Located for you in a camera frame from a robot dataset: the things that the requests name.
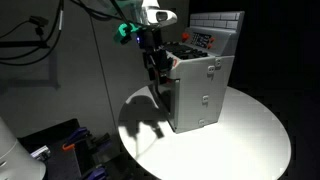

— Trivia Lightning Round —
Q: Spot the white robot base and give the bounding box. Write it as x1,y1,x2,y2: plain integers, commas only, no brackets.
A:
0,116,47,180

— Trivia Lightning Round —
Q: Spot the thick black cable with tag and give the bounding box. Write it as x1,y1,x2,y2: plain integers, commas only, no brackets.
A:
0,0,66,66

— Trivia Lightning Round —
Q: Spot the black stove burner grate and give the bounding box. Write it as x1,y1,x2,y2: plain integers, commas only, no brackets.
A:
163,42,198,54
175,47,210,61

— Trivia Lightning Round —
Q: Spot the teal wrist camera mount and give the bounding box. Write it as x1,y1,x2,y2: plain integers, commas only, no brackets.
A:
114,21,141,45

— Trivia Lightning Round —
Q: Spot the silver metal part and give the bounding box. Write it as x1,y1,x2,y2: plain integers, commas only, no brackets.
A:
30,145,52,163

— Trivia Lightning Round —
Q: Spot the black tool tray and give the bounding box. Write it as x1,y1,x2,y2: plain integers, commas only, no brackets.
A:
18,118,116,180

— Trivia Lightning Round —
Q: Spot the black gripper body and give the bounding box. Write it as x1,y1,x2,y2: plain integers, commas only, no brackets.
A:
141,29,172,70

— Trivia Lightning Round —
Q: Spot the purple clamp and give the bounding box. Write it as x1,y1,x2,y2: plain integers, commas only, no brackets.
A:
82,166,108,180
65,126,92,145

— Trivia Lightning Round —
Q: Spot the black camera on stand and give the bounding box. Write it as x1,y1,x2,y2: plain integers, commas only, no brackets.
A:
28,15,50,38

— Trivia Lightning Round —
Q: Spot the black stand bar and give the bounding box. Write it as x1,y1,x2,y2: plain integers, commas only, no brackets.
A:
0,39,51,50

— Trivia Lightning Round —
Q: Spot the orange clamp handle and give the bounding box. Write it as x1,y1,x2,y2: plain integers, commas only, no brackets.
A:
61,143,76,152

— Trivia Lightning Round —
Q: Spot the grey toy stove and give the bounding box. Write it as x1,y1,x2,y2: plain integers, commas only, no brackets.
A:
154,10,246,134

